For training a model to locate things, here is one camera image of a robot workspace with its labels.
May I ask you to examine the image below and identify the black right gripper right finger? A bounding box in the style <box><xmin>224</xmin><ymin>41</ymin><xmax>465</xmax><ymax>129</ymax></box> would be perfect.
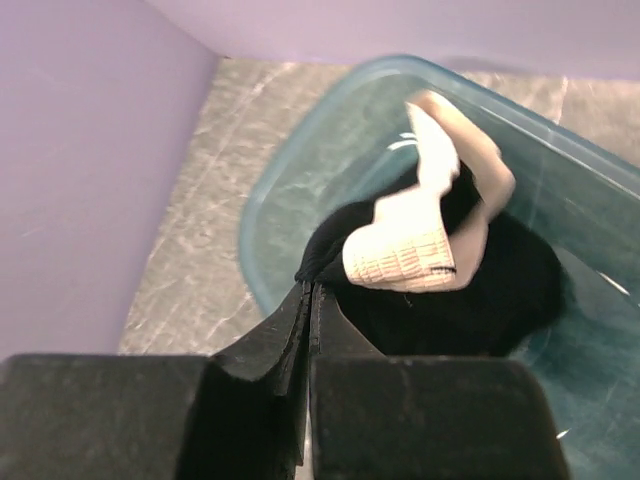
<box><xmin>309</xmin><ymin>284</ymin><xmax>384</xmax><ymax>479</ymax></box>

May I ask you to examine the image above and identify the black underwear beige waistband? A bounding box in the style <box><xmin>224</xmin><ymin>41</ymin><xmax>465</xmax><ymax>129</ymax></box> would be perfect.
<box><xmin>295</xmin><ymin>90</ymin><xmax>566</xmax><ymax>357</ymax></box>

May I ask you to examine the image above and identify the teal transparent plastic bin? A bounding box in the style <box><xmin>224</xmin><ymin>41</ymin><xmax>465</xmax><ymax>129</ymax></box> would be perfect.
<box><xmin>238</xmin><ymin>55</ymin><xmax>639</xmax><ymax>479</ymax></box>

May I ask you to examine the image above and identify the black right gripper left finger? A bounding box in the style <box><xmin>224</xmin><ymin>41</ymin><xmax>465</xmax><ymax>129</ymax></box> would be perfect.
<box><xmin>212</xmin><ymin>283</ymin><xmax>311</xmax><ymax>479</ymax></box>

